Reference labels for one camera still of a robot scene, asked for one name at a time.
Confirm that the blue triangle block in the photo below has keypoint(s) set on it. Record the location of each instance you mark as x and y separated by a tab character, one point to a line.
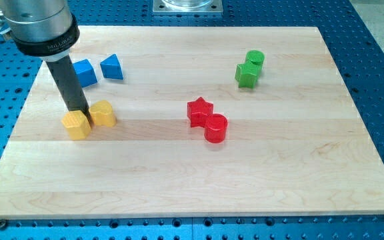
111	68

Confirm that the blue cube block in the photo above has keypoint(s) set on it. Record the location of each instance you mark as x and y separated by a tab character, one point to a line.
85	73

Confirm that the red star block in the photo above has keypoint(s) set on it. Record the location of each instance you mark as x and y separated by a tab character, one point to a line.
198	112

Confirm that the light wooden board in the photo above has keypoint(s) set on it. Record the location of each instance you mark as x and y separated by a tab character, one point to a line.
295	144

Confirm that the red cylinder block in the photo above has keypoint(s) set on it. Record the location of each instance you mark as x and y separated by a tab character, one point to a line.
215	128

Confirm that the green star block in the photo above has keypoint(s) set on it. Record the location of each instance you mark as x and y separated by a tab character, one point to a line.
247	74

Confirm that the yellow heart block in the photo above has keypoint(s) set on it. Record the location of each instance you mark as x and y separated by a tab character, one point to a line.
102	113

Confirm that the green cylinder block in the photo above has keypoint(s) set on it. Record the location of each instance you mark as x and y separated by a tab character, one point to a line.
256	58

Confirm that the yellow pentagon block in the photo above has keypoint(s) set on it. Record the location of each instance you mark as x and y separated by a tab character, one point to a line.
76	124

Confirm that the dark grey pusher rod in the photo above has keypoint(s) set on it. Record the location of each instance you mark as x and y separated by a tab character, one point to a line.
68	84

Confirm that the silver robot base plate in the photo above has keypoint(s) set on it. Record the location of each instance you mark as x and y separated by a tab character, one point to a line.
187	6

